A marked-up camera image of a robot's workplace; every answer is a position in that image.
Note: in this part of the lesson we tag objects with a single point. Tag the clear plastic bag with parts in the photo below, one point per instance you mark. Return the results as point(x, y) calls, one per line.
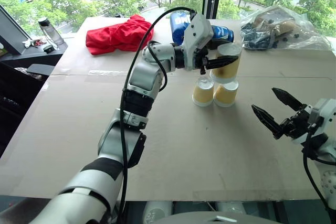
point(288, 30)

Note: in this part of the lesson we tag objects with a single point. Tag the red white key bundle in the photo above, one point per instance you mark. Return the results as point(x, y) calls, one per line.
point(35, 43)

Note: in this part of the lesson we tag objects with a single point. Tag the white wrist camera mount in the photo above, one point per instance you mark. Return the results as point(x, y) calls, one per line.
point(197, 32)
point(324, 111)

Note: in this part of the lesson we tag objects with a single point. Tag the clear water bottle black cap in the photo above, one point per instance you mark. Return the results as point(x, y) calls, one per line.
point(52, 33)

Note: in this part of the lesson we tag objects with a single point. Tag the red cloth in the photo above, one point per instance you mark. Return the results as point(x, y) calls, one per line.
point(113, 36)

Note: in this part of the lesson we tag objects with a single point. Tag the yellow white paper cup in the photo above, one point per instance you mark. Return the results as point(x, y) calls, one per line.
point(202, 95)
point(224, 96)
point(228, 73)

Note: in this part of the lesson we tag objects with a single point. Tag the dark slanted panel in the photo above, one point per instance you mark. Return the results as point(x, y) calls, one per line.
point(10, 32)

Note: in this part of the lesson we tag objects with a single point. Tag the brown cardboard sheet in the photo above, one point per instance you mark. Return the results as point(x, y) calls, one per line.
point(183, 142)

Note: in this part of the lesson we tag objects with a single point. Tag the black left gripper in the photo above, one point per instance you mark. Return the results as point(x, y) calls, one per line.
point(202, 61)

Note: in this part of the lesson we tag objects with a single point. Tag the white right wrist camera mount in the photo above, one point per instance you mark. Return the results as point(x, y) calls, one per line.
point(324, 111)

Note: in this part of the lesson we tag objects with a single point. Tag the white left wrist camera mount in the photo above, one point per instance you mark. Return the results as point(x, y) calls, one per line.
point(197, 32)

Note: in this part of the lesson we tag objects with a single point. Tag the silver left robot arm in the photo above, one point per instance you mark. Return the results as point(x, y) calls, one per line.
point(147, 77)

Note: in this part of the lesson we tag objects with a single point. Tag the black side desk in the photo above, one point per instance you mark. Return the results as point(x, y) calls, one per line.
point(26, 58)

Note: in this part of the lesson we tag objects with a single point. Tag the white rounded shape under table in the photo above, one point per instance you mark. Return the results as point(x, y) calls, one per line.
point(157, 211)

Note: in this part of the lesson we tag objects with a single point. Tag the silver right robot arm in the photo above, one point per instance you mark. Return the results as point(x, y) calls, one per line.
point(326, 179)

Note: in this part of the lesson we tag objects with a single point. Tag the small black round object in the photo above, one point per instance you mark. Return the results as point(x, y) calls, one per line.
point(48, 48)

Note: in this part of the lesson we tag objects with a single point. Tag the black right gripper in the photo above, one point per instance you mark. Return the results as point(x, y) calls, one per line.
point(296, 125)

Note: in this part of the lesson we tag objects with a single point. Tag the blue snack bag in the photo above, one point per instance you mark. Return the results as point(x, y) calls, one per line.
point(178, 27)

